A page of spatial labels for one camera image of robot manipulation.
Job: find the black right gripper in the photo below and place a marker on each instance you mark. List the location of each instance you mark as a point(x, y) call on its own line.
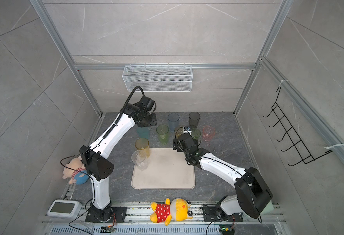
point(180, 147)

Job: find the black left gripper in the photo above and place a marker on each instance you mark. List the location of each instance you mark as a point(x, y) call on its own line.
point(154, 122)

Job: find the tall green plastic cup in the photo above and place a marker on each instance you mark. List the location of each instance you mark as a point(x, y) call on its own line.
point(163, 133)

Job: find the tall amber plastic cup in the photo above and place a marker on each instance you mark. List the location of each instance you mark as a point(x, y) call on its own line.
point(142, 144)

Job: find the beige plastic tray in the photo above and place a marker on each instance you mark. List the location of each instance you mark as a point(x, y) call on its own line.
point(167, 170)

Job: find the clear plastic cup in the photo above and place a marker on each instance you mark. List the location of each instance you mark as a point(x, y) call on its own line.
point(139, 158)

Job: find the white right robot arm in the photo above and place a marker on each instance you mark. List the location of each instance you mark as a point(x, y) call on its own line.
point(252, 193)

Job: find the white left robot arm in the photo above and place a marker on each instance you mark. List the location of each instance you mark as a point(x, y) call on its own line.
point(137, 110)

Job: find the short amber plastic cup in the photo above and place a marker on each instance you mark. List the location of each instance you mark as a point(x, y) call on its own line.
point(179, 131)

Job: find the teal plastic cup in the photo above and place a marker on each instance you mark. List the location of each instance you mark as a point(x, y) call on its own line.
point(143, 132)

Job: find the short green plastic cup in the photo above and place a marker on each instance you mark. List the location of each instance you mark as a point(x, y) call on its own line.
point(195, 133)

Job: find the blue plastic cup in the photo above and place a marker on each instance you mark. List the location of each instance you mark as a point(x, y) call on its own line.
point(173, 121)

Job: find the dark grey plastic cup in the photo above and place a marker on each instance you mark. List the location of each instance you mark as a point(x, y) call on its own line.
point(194, 118)

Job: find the pink plastic cup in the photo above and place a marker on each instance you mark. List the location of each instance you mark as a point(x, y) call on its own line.
point(208, 133)

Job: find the yellow bear plush toy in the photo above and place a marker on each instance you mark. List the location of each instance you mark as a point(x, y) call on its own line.
point(178, 210)

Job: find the pink boy plush doll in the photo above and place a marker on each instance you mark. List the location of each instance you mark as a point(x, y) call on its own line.
point(75, 171)

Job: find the mint green pouch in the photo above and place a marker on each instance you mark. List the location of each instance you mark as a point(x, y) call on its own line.
point(268, 208)

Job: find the white digital timer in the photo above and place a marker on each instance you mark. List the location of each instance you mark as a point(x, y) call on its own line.
point(64, 209)

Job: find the white wire mesh basket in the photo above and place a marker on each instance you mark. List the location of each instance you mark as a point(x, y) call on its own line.
point(161, 78)

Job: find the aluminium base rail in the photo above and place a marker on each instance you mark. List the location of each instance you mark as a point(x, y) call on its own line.
point(139, 213)

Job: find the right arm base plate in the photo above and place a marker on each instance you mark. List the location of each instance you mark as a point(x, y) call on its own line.
point(211, 214)

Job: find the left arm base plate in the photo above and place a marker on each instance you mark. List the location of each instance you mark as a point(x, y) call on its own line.
point(119, 214)

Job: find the black wire hook rack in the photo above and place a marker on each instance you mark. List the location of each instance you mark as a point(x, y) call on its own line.
point(291, 134)

